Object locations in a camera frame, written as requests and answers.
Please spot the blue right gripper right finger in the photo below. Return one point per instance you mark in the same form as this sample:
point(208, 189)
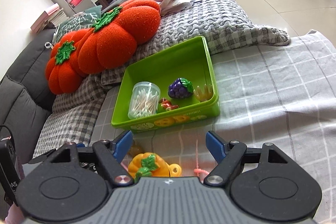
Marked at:
point(216, 146)

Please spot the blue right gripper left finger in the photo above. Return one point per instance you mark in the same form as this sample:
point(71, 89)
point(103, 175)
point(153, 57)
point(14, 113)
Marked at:
point(122, 145)

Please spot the clear cotton swab jar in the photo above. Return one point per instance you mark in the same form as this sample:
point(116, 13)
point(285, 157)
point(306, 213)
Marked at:
point(144, 100)

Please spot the translucent brown hand toy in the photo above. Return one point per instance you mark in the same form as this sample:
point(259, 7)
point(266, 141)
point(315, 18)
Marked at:
point(205, 94)

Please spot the small orange figurine toy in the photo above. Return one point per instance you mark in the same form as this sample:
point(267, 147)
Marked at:
point(167, 105)

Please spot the yellow pumpkin carriage toy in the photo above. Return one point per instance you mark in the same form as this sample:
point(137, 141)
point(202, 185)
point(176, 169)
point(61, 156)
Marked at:
point(152, 165)

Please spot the pink red toy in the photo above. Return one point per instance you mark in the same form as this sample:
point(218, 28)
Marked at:
point(200, 173)

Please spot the grey checked blanket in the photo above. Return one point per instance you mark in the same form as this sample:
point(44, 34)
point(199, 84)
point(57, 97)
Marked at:
point(223, 23)

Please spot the purple toy grape bunch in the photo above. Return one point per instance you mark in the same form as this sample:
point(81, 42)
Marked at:
point(181, 88)

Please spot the dark grey sofa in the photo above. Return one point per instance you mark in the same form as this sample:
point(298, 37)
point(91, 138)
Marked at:
point(26, 101)

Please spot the green plastic bin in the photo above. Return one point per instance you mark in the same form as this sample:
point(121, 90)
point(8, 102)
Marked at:
point(188, 60)

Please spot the small orange pumpkin cushion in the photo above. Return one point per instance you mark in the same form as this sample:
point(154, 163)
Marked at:
point(62, 70)

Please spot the large orange pumpkin cushion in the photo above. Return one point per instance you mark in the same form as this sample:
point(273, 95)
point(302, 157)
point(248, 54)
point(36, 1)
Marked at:
point(117, 34)

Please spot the teal leaf pattern pillow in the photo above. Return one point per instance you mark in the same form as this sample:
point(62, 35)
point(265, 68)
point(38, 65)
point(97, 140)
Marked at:
point(81, 20)

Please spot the stack of pink books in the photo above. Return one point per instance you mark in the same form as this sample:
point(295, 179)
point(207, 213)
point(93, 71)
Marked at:
point(53, 15)

